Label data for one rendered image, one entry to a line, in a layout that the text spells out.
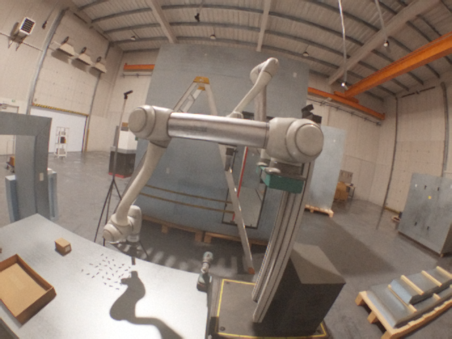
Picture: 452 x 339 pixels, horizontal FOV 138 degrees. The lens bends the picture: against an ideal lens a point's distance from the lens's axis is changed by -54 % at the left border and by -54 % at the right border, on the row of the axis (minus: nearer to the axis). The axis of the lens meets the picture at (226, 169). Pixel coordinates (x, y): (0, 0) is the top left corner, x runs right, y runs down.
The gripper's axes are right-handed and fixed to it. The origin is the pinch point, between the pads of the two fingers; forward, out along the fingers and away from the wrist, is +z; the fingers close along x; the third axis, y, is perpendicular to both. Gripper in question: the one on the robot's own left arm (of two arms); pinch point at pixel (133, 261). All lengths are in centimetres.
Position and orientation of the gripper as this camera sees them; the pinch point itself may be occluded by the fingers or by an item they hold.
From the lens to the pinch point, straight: 128.5
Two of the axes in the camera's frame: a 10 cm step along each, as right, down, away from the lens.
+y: 8.7, 1.1, 4.8
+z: -1.8, 9.8, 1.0
